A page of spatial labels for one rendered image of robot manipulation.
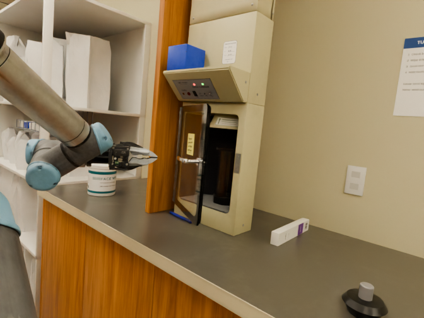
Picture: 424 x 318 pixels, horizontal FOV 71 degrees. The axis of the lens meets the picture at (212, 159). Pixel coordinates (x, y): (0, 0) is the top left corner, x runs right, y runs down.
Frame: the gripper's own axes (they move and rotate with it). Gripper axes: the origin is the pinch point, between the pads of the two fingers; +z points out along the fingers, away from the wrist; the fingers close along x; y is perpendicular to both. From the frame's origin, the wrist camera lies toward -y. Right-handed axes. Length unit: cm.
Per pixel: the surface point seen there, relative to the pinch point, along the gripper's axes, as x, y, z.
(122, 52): 61, -145, -1
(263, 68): 33.8, 3.3, 35.9
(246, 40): 42, 4, 28
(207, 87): 25.1, -1.2, 17.4
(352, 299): -22, 53, 35
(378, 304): -22, 56, 40
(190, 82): 26.7, -6.9, 12.6
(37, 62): 40, -113, -52
